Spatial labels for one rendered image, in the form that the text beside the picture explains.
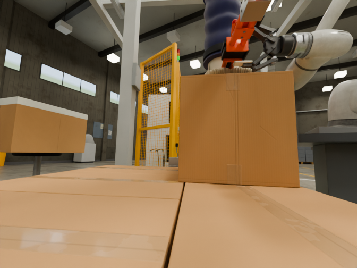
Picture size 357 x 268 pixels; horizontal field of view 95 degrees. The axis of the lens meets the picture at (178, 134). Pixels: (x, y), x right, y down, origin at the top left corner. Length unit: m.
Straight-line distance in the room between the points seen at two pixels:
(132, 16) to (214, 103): 2.27
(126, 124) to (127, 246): 1.94
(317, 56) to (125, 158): 1.87
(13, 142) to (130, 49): 1.61
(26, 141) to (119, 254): 1.50
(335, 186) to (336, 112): 0.39
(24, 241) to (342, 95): 1.27
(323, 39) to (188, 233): 0.79
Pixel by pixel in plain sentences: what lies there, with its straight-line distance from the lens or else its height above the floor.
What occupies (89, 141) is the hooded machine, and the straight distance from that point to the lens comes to 9.76.
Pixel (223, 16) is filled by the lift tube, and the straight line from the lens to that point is 1.07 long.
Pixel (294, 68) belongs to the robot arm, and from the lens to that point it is 0.93.
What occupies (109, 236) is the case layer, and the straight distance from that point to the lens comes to 0.25.
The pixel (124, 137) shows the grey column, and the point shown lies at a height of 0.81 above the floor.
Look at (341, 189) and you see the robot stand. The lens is 1.13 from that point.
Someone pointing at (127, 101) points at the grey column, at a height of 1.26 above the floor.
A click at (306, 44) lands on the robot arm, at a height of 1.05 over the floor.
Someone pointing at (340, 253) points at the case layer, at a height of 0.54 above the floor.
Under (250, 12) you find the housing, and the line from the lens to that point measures 0.61.
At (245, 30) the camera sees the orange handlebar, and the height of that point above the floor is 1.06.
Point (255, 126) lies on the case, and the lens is 0.63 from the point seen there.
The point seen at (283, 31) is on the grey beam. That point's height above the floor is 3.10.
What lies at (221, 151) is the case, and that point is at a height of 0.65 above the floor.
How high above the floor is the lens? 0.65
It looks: 6 degrees up
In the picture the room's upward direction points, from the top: 1 degrees clockwise
